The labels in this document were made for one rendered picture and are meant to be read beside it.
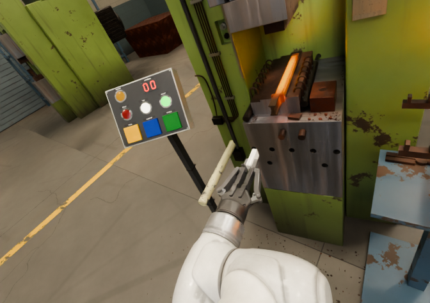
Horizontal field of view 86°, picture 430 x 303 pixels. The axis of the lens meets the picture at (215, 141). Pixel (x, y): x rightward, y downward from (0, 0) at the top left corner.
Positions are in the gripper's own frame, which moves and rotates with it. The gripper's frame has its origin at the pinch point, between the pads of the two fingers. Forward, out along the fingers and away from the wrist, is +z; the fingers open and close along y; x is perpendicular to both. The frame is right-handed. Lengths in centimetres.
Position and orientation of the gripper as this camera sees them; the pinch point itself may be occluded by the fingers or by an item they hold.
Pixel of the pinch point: (252, 160)
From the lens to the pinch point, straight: 69.8
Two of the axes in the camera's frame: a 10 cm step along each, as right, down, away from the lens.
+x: -3.3, -7.5, -5.8
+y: 8.6, 0.2, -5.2
